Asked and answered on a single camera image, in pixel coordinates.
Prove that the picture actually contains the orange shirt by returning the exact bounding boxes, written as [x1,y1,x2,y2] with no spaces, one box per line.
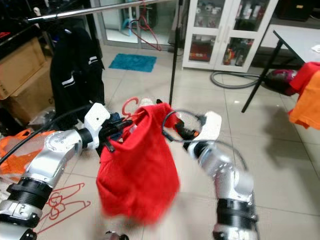
[288,82,320,131]

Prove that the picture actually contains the open cardboard box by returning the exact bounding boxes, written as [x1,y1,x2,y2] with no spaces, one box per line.
[0,37,50,98]

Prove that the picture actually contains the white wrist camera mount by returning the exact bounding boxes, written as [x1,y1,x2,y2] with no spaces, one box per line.
[200,111,223,144]
[84,102,112,136]

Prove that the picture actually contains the white table black legs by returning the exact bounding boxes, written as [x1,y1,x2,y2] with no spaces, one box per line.
[241,25,320,114]

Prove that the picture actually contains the grey vacuum hose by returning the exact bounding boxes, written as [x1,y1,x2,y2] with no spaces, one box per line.
[210,70,265,91]

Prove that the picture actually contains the pink vacuum cleaner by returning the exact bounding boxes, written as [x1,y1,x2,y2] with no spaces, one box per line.
[262,69,299,97]

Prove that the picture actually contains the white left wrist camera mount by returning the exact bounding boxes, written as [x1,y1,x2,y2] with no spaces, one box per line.
[84,102,112,136]

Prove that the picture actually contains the black metal shelf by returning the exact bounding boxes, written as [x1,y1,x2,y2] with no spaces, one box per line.
[0,0,71,51]

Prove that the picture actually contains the robot left leg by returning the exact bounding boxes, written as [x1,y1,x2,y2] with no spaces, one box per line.
[105,231,124,240]

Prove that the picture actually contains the cream plastic handle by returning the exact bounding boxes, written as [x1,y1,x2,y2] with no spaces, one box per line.
[32,7,48,33]

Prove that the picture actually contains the silver clothes rail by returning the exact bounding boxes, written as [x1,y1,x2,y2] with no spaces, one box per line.
[26,0,176,25]

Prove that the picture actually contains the teal floor mat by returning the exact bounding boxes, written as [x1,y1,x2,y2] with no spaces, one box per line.
[108,53,158,74]

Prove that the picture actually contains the red shirt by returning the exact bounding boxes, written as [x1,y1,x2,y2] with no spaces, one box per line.
[287,61,320,97]
[96,101,181,227]

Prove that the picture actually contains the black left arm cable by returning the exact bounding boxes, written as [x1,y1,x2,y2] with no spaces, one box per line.
[0,103,96,163]

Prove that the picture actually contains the white glass door cabinet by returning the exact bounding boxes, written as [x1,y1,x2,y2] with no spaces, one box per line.
[182,0,281,72]

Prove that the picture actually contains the black jacket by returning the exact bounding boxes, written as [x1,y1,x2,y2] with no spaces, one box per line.
[50,26,107,135]

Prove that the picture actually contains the printed cardboard box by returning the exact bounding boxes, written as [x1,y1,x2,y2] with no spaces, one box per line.
[0,75,55,123]

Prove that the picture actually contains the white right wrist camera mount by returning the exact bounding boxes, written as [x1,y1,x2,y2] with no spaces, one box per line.
[200,111,223,144]

